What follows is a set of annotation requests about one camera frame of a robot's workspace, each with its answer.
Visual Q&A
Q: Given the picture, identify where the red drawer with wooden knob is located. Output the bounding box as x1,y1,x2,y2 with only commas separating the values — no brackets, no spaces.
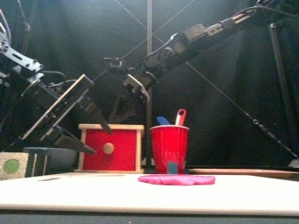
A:
83,129,137,172

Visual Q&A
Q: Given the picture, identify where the flat pink dough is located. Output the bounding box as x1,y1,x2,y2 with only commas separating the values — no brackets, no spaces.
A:
136,173,216,186

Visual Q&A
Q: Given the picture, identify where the wooden box with slotted lid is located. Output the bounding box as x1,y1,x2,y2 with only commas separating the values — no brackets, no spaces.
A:
77,122,145,173

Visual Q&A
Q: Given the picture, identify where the blue utensil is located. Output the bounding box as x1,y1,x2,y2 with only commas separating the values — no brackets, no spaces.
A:
155,115,172,127

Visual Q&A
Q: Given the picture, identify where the red plastic cup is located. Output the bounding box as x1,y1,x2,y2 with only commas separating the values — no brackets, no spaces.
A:
149,124,191,175

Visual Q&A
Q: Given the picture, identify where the wooden block with green dot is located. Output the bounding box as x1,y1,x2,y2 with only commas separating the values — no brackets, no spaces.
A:
0,151,52,181

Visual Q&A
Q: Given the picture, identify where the white cutting board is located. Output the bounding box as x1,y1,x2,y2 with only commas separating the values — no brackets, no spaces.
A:
0,171,299,217

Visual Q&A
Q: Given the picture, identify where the blue tape strip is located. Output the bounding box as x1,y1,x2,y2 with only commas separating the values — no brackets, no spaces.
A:
167,161,180,175

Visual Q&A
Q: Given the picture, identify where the flat wooden tray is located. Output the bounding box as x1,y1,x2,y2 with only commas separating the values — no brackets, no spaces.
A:
186,167,299,179

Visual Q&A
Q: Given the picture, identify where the blue bowl with handles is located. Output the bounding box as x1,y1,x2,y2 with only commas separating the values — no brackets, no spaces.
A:
23,146,80,172

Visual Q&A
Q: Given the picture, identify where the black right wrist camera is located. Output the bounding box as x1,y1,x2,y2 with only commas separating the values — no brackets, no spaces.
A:
101,57,128,75

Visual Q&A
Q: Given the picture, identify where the red utensil with loop handle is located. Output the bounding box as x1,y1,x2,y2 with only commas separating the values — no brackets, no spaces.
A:
173,108,188,127

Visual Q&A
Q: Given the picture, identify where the upright metal frame pole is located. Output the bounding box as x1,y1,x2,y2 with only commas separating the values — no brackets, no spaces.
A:
144,0,155,168

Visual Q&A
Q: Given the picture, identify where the plain diagonal wire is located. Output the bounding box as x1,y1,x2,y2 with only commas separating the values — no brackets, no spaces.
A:
92,0,196,82

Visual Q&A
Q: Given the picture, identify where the diagonal wire with turnbuckle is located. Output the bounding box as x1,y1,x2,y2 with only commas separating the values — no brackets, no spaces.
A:
113,0,299,160

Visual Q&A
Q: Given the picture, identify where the black frame post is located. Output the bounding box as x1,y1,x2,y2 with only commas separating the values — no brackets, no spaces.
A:
267,22,298,150

